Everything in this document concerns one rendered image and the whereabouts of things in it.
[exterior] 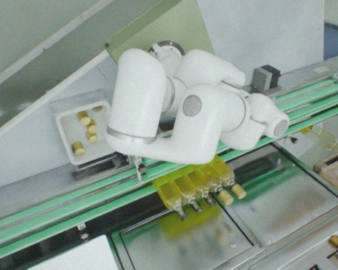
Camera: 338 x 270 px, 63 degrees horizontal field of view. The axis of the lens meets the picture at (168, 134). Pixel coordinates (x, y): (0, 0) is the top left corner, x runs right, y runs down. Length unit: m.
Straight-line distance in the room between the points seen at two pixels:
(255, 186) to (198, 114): 0.89
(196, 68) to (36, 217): 0.72
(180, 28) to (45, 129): 0.56
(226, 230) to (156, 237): 0.26
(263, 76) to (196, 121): 0.88
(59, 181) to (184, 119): 0.70
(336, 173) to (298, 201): 3.60
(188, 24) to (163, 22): 0.09
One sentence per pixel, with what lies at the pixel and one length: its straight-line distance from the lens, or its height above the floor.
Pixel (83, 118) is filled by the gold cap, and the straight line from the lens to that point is 0.95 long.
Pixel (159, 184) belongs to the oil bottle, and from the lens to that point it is 1.02.
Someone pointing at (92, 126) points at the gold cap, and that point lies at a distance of 0.97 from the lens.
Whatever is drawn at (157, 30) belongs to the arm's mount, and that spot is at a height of 0.84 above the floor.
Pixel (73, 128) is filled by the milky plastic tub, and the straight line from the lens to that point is 1.02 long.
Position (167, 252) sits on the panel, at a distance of 1.05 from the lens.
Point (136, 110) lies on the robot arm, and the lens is 0.43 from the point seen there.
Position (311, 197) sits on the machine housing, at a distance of 1.34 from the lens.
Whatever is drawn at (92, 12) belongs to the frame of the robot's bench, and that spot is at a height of 0.20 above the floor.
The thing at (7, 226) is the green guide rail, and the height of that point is 0.92.
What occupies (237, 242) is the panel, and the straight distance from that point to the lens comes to 1.09.
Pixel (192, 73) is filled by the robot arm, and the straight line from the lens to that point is 0.58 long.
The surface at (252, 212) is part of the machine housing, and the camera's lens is 1.21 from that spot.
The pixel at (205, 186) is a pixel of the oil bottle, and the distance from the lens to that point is 1.02.
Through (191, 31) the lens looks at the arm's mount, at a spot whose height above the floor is 0.84.
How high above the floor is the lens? 1.60
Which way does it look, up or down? 44 degrees down
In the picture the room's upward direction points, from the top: 140 degrees clockwise
